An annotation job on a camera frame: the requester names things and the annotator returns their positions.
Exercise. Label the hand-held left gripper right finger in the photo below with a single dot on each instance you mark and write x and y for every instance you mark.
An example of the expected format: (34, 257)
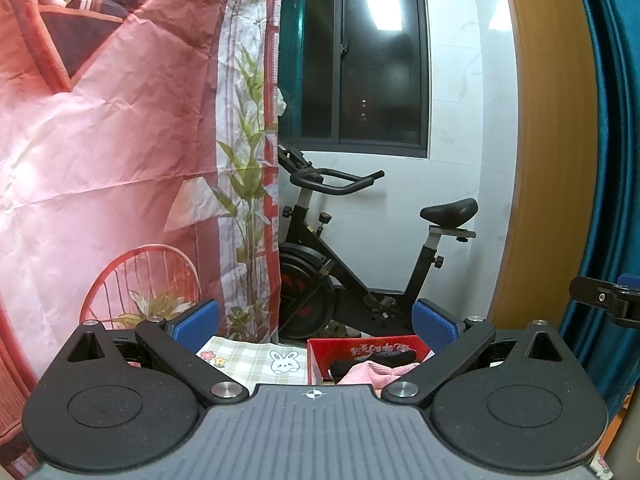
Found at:
(437, 325)

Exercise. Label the teal window curtain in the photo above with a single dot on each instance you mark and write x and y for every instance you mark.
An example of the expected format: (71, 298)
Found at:
(292, 60)

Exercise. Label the pink knitted cloth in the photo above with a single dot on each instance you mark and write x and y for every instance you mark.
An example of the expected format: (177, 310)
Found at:
(370, 372)

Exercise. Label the red cardboard box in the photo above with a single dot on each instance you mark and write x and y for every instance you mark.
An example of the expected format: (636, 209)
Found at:
(320, 355)

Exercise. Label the blue curtain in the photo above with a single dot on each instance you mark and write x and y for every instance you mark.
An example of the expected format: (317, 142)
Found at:
(615, 110)

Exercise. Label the wooden door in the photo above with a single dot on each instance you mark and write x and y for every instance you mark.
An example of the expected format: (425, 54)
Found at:
(550, 160)

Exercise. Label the red printed backdrop cloth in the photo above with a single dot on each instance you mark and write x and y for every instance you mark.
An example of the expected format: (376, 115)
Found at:
(100, 135)

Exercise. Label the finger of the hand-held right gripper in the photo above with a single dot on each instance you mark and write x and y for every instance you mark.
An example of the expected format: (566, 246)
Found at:
(631, 281)
(600, 297)

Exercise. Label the black exercise bike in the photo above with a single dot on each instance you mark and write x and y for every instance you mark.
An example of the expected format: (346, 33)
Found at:
(305, 285)

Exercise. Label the dark window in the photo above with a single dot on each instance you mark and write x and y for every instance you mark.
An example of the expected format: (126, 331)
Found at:
(380, 85)

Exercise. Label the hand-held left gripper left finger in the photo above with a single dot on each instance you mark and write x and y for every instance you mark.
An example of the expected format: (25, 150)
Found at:
(195, 325)

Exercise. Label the checked rabbit print tablecloth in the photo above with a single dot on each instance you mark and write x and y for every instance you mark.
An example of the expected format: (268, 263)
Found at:
(250, 360)

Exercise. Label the white crumpled cloth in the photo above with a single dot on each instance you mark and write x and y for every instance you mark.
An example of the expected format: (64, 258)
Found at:
(281, 100)

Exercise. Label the black cloth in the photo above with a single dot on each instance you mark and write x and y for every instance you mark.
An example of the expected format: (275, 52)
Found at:
(360, 362)

